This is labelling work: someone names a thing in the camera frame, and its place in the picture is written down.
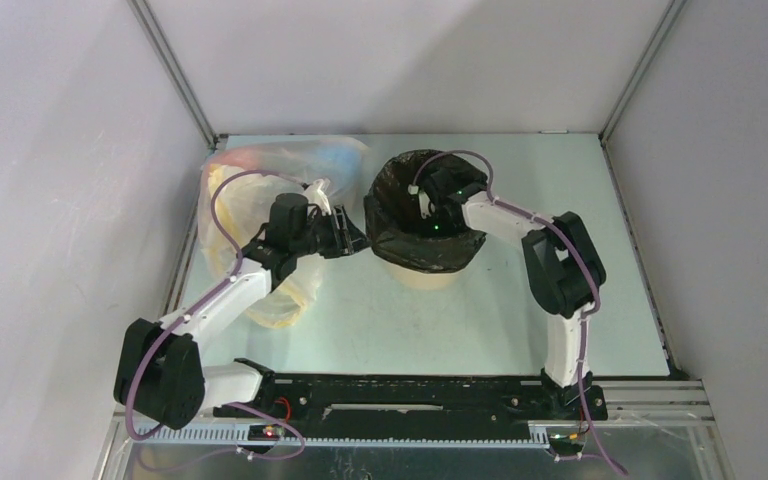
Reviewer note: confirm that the left aluminium frame post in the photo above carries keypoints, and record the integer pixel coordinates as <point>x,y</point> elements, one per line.
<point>164,51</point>

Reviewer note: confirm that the aluminium frame post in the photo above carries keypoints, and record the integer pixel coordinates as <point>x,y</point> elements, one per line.
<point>164,51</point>
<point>651,50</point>

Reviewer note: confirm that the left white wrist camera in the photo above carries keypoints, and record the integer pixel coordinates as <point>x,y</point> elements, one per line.
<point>316,193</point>

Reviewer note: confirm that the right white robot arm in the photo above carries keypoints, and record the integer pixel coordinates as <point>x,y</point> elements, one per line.
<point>564,270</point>

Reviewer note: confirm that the clear plastic bag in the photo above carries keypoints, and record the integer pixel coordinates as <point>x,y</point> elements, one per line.
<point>240,184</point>

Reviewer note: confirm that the black trash bag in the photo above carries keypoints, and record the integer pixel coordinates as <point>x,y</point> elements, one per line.
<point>393,223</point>

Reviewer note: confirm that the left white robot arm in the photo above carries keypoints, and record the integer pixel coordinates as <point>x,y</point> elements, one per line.
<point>160,373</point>

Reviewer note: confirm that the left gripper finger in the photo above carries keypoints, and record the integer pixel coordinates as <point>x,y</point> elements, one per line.
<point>351,241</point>
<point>344,223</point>

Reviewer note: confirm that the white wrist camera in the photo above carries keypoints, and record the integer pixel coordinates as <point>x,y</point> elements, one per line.
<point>426,208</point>
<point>316,193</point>

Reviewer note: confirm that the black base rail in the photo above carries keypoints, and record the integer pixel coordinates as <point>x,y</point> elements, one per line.
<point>425,408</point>

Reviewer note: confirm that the beige plastic trash bin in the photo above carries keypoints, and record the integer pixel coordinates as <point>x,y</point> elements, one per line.
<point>420,280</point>

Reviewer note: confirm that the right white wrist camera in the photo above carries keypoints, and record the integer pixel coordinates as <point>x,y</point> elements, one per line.
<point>426,208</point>

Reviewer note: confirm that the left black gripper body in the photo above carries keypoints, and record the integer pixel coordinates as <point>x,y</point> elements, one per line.
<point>319,237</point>

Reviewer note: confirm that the right aluminium frame post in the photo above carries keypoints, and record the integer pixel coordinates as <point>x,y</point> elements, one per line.
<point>651,50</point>

